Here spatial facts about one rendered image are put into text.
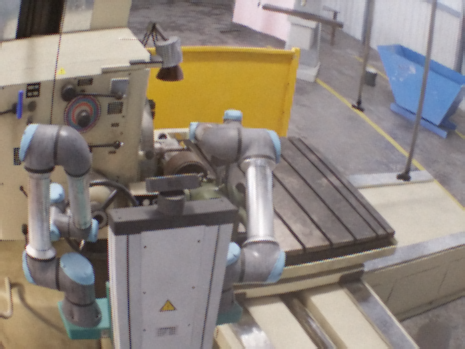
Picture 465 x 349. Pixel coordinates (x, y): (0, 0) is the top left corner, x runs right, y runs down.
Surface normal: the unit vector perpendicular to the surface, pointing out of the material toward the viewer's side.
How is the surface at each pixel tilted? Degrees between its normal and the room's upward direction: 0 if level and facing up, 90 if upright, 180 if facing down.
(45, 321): 90
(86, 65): 45
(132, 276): 90
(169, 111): 90
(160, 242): 90
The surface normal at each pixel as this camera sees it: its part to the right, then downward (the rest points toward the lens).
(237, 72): 0.37, 0.48
